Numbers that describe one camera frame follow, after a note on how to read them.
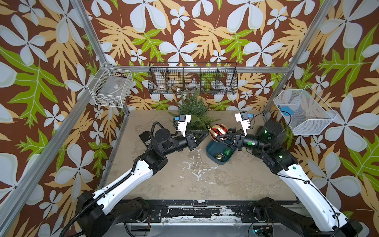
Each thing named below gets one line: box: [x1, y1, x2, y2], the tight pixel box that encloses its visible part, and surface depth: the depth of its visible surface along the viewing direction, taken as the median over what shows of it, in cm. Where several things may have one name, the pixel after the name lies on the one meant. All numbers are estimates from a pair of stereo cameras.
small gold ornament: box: [215, 153, 224, 162], surface depth 92 cm
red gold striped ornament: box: [207, 123, 229, 142], surface depth 58 cm
